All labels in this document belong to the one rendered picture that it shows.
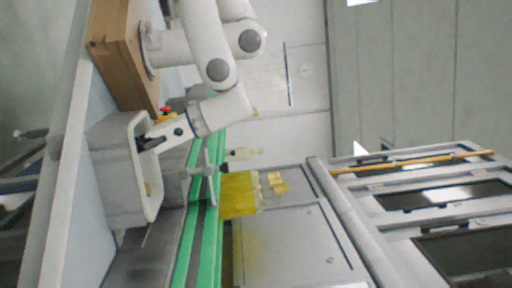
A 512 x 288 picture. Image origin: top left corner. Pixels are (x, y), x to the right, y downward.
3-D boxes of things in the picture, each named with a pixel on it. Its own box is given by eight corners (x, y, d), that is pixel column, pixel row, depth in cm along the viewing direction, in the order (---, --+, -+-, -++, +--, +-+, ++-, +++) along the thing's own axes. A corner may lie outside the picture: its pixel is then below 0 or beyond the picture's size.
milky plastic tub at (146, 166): (111, 232, 83) (152, 226, 83) (85, 130, 76) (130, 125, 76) (131, 198, 99) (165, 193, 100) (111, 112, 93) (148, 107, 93)
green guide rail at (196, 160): (183, 177, 105) (213, 173, 105) (183, 174, 105) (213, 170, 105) (212, 86, 272) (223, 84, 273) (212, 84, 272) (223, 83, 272)
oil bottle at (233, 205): (193, 224, 113) (266, 214, 113) (189, 206, 111) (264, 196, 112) (194, 215, 118) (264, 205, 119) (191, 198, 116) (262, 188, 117)
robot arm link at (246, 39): (202, 26, 95) (267, 19, 96) (204, 23, 108) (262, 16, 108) (208, 66, 99) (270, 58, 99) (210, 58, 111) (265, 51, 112)
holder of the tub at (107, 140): (115, 253, 84) (151, 248, 85) (84, 131, 77) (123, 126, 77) (133, 216, 101) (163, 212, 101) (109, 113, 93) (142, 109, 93)
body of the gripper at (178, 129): (202, 142, 82) (153, 161, 83) (206, 131, 92) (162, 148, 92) (187, 109, 80) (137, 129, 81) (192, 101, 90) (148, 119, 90)
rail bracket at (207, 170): (187, 213, 103) (234, 207, 103) (176, 153, 98) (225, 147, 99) (188, 208, 106) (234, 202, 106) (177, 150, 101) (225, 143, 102)
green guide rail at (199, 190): (188, 202, 107) (217, 198, 107) (187, 199, 107) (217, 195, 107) (213, 96, 275) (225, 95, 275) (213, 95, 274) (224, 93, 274)
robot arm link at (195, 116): (211, 138, 82) (198, 143, 82) (213, 129, 90) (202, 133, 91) (196, 105, 80) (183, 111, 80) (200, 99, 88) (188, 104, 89)
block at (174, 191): (159, 211, 102) (186, 207, 102) (152, 177, 100) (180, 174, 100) (162, 205, 106) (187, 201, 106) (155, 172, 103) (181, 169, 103)
